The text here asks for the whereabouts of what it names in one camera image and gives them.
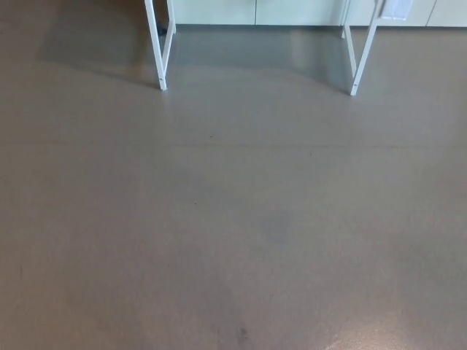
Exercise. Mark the white cabinet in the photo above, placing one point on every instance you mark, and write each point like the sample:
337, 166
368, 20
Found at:
219, 11

